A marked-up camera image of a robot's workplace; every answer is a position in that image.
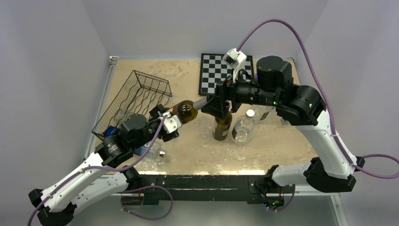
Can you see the clear bottle silver cap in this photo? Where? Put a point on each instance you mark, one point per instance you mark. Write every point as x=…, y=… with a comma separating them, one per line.
x=243, y=127
x=261, y=112

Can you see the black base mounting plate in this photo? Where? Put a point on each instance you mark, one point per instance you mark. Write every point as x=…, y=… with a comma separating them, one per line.
x=252, y=189

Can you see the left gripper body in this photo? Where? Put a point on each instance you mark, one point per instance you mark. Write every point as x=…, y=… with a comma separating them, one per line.
x=153, y=124

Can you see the clear bottle far silver cap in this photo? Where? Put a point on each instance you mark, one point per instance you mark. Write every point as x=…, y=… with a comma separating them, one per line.
x=261, y=112

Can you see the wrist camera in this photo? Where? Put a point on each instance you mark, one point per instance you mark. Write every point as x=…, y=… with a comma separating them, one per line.
x=236, y=60
x=171, y=122

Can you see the green bottle grey neck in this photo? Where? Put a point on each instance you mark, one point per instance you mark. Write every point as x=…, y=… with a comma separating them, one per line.
x=187, y=110

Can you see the clear wine bottle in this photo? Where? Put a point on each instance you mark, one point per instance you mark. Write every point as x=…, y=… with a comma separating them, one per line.
x=121, y=116

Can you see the black white chessboard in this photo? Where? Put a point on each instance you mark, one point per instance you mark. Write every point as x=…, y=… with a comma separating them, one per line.
x=213, y=70

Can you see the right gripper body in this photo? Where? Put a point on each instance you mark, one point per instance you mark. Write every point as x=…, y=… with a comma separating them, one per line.
x=227, y=87

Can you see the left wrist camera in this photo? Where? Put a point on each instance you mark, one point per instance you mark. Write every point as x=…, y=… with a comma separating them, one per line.
x=171, y=122

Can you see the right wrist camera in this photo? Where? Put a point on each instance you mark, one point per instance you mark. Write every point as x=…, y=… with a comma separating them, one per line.
x=236, y=60

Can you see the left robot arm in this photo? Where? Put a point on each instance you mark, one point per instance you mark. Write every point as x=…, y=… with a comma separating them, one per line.
x=101, y=174

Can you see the black wire wine rack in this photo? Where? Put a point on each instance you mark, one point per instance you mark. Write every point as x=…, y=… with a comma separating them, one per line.
x=139, y=94

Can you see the clear bottle near silver cap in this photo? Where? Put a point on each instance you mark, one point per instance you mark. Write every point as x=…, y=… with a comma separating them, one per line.
x=243, y=127

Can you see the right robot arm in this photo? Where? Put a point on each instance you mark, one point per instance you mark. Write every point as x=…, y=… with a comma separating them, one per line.
x=331, y=171

